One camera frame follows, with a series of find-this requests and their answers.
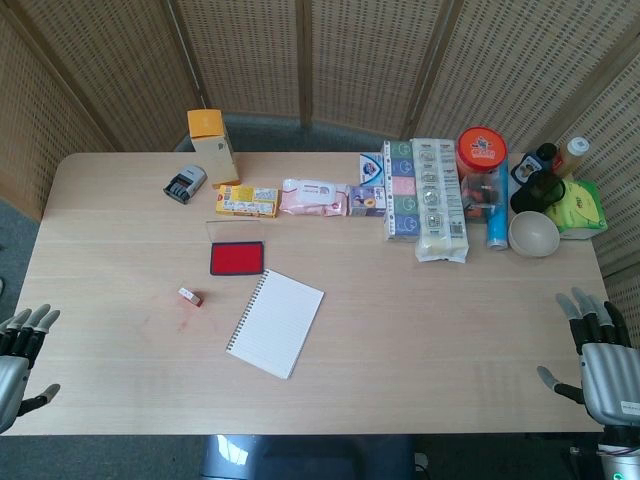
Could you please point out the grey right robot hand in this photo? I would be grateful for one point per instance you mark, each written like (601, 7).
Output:
(610, 375)

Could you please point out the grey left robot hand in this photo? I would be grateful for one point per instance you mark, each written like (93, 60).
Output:
(12, 370)

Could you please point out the red white stamp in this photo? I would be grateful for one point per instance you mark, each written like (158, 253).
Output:
(191, 296)

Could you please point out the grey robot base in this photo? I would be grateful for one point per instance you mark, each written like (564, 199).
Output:
(300, 457)

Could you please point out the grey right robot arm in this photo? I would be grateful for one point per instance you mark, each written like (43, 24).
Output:
(622, 460)

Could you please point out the grey date stamper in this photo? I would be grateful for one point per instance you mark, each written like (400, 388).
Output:
(185, 184)

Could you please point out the white spiral notebook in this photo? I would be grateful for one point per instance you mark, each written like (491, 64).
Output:
(277, 322)

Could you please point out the beige bowl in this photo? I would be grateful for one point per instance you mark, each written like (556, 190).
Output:
(534, 235)

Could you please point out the green tissue pack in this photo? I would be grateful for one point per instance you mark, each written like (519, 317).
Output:
(582, 210)

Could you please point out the blue tube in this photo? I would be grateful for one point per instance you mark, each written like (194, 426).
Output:
(497, 230)

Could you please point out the dark green cup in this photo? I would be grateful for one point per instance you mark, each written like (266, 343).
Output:
(540, 192)

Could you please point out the black bottle with label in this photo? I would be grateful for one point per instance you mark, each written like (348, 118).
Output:
(530, 165)

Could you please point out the clear pack of cream blocks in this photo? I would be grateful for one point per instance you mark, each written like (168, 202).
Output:
(440, 205)

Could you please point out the red ink pad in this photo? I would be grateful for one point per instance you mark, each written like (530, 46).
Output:
(237, 257)

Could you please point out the clear jar orange lid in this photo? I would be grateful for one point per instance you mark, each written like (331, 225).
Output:
(482, 147)

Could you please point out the multicolour tissue pack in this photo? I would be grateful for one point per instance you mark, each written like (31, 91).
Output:
(401, 192)

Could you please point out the yellow flat box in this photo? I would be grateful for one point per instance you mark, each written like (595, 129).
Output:
(247, 201)

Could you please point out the tall cream orange box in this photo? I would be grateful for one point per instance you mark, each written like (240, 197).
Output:
(216, 155)

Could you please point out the small purple box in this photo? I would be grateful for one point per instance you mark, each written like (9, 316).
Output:
(366, 201)

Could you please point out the blue white soap box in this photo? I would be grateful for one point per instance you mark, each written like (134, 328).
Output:
(371, 169)

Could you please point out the pink wet wipes pack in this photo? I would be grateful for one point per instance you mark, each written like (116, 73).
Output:
(312, 197)

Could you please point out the woven folding screen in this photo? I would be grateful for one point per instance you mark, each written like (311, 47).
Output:
(350, 60)

